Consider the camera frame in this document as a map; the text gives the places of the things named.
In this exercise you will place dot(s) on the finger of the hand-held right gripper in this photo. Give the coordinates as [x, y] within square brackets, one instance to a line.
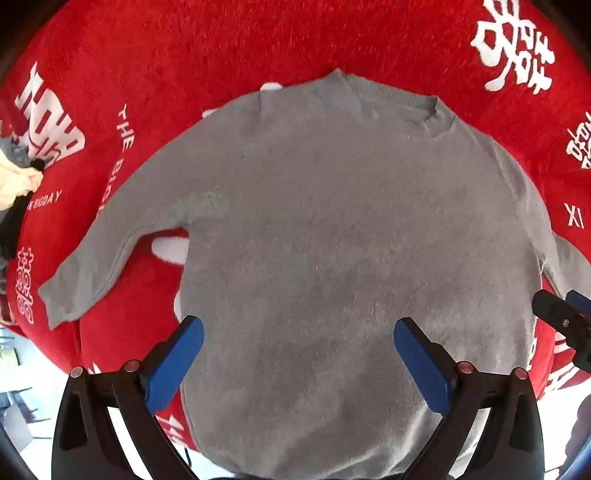
[581, 301]
[556, 314]

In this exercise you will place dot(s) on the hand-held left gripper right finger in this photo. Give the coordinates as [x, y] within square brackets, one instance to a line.
[420, 360]

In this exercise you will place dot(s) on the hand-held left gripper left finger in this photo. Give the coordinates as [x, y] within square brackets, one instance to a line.
[178, 355]

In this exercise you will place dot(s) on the cream cloth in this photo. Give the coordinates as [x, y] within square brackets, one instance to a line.
[14, 184]

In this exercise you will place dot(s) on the grey knit sweater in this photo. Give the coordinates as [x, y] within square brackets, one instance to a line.
[323, 258]

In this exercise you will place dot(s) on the grey-blue cloth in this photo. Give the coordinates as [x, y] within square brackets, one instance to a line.
[11, 150]

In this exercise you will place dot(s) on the red printed blanket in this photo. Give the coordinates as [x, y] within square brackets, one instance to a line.
[184, 69]

